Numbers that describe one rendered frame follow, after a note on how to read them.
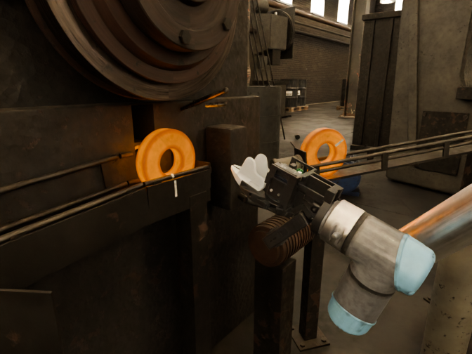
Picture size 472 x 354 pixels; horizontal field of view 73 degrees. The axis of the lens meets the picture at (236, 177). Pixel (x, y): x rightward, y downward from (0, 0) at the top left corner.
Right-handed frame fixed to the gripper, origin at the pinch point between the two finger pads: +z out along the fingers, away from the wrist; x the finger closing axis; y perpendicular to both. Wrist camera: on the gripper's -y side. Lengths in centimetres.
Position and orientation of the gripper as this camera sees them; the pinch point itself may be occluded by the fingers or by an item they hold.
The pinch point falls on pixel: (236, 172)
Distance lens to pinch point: 63.5
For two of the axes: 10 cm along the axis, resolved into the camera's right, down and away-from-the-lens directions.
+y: 2.4, -8.6, -4.6
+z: -7.4, -4.7, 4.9
